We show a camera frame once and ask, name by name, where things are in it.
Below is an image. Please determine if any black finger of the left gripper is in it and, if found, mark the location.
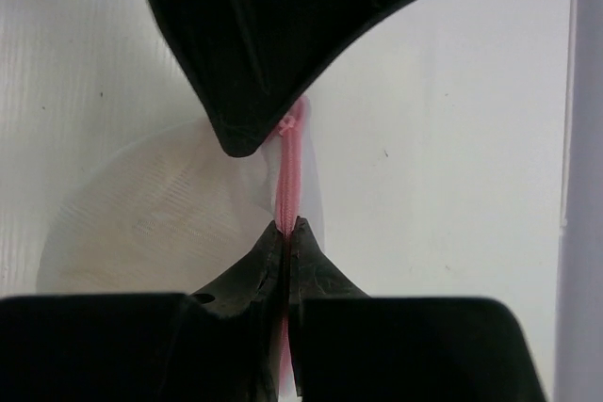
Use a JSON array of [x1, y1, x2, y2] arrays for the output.
[[148, 0, 416, 157]]

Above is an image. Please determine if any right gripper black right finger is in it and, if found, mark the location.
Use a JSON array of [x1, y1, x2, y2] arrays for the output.
[[288, 219, 546, 401]]

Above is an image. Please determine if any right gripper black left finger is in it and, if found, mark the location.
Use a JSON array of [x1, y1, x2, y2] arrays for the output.
[[1, 225, 284, 401]]

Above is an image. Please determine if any white mesh laundry bag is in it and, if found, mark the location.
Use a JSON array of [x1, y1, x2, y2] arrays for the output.
[[36, 98, 329, 402]]

